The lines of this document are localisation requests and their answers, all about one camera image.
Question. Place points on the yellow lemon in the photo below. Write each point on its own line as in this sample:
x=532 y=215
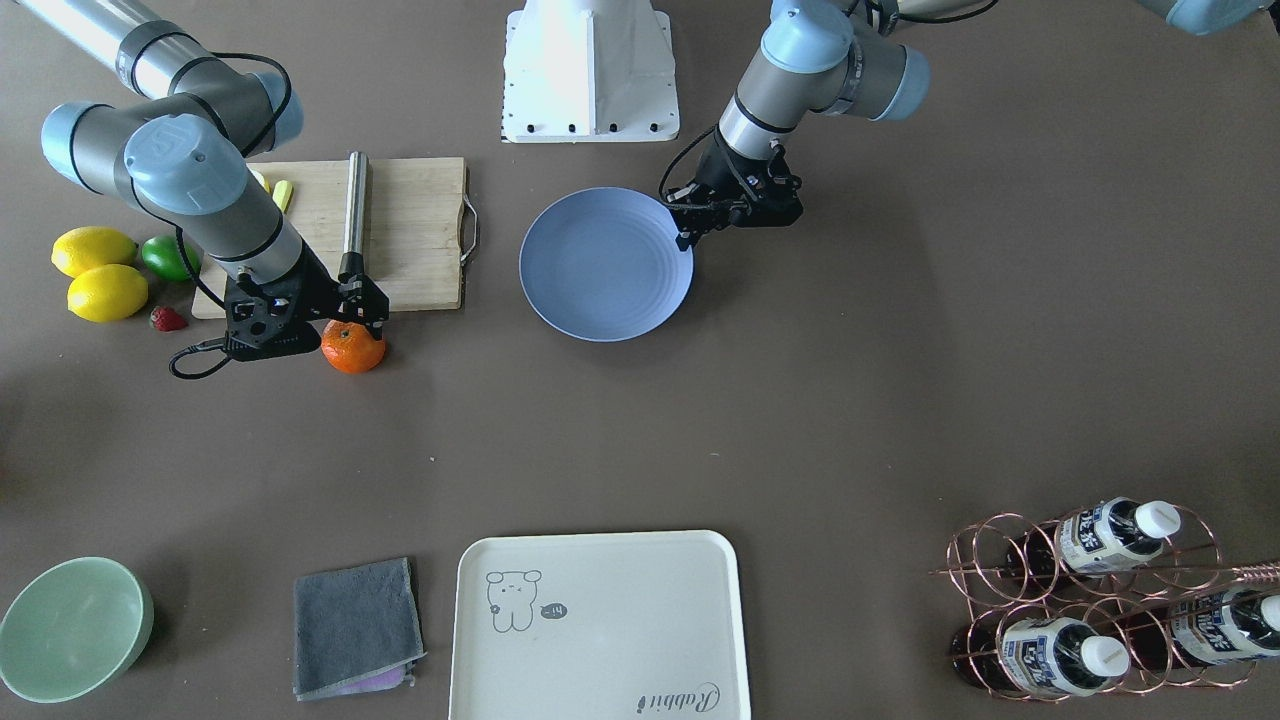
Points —
x=85 y=248
x=107 y=293

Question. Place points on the copper wire bottle rack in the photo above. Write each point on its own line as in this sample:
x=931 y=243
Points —
x=987 y=562

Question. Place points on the dark tea bottle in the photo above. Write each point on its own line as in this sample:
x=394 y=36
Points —
x=1220 y=628
x=1039 y=658
x=1115 y=535

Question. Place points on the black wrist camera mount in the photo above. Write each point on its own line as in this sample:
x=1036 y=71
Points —
x=263 y=329

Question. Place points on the yellow plastic knife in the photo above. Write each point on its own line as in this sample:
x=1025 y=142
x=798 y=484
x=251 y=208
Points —
x=281 y=194

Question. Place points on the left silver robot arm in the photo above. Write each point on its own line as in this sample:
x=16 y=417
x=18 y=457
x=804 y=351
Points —
x=829 y=58

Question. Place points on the orange mandarin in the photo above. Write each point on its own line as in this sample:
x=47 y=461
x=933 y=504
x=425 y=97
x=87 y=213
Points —
x=350 y=348

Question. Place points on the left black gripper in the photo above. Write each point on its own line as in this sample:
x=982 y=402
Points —
x=722 y=175

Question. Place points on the wooden cutting board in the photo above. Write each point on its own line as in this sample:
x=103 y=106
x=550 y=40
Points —
x=413 y=223

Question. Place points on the green lime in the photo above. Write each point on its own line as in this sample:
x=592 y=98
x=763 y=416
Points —
x=161 y=254

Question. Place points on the cream rabbit tray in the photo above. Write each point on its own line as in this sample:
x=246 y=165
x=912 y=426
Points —
x=635 y=625

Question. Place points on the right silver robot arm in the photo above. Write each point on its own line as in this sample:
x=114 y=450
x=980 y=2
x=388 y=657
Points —
x=181 y=156

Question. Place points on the steel muddler with black tip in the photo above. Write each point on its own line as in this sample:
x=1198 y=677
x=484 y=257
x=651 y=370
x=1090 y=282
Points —
x=352 y=261

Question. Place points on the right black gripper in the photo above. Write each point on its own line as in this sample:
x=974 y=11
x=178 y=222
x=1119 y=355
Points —
x=318 y=284

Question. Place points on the lemon half slice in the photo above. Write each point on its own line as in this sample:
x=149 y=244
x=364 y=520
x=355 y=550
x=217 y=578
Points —
x=261 y=179

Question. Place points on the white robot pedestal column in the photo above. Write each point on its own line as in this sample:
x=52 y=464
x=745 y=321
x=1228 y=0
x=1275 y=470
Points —
x=589 y=72

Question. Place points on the red strawberry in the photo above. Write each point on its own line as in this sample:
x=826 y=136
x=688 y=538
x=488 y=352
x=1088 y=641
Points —
x=166 y=319

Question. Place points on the mint green bowl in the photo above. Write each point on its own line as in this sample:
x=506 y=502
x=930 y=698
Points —
x=78 y=626

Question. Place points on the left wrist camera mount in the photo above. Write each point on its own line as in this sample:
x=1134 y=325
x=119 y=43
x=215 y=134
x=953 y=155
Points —
x=771 y=192

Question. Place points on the blue plate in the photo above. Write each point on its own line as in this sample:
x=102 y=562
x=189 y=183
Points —
x=603 y=265

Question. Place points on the grey folded cloth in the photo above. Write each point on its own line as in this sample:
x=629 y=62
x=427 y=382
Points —
x=356 y=630

